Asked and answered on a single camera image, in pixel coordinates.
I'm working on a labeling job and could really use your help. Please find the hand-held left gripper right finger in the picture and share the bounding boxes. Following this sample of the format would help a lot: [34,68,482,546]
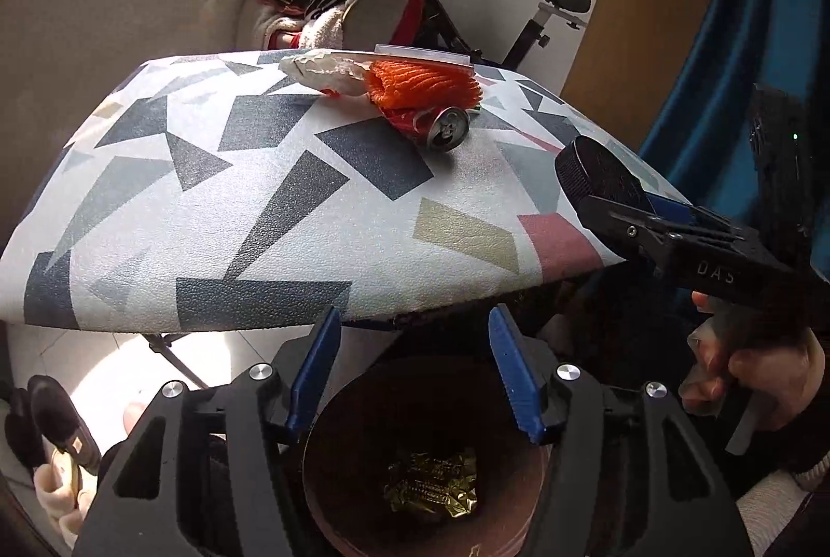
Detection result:
[488,304,756,557]

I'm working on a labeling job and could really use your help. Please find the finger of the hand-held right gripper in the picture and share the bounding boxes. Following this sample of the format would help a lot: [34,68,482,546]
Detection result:
[645,190,730,237]

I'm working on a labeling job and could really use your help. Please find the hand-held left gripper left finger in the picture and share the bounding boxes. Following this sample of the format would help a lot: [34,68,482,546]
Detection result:
[73,307,342,557]

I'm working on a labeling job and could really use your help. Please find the brown round waste bin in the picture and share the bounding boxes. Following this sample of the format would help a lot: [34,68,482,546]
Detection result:
[301,355,559,557]

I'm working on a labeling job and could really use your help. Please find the crushed red drink can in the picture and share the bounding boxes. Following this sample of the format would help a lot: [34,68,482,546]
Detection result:
[389,105,471,152]

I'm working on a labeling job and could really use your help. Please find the orange foam mesh sleeve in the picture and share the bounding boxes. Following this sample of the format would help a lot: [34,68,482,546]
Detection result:
[364,59,484,118]

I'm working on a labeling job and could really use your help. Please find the white plastic bag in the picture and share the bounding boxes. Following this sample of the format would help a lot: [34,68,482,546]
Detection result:
[279,48,377,101]

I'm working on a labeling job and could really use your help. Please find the clear plastic strip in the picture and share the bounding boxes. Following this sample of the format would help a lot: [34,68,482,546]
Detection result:
[375,45,476,78]

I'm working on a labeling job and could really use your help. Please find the person's right hand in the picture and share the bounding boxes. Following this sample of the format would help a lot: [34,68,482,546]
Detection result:
[680,291,826,435]

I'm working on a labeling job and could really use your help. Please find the gold foil wrapper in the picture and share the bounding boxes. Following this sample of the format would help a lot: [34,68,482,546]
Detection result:
[388,447,481,516]

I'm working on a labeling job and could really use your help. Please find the black metal table leg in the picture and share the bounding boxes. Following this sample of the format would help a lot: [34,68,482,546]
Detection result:
[146,333,210,391]

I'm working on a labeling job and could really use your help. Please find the geometric patterned table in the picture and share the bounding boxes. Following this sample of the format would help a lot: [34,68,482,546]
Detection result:
[0,48,698,338]

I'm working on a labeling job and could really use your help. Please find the blue curtain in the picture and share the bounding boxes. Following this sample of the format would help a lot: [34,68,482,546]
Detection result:
[639,0,830,221]

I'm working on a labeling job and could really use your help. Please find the black slipper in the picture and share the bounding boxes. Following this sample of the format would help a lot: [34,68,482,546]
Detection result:
[0,388,33,467]
[29,375,103,465]

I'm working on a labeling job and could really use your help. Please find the red cloth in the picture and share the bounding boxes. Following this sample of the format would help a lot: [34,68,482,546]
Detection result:
[389,0,430,47]

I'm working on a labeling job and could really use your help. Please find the white towel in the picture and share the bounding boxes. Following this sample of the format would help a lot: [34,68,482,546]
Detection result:
[298,6,354,51]

